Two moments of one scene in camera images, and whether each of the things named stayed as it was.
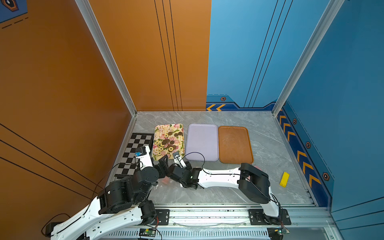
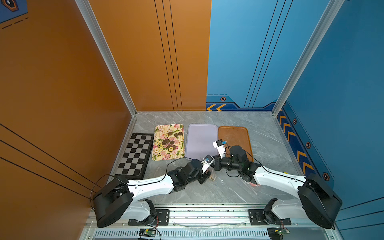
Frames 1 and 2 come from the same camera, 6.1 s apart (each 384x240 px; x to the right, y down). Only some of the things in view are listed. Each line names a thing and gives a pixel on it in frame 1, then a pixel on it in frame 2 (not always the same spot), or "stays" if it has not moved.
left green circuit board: x=148 y=232 stays
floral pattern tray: x=168 y=139 stays
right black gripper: x=187 y=168 → x=216 y=165
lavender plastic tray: x=202 y=142 stays
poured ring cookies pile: x=168 y=143 stays
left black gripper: x=162 y=173 → x=205 y=177
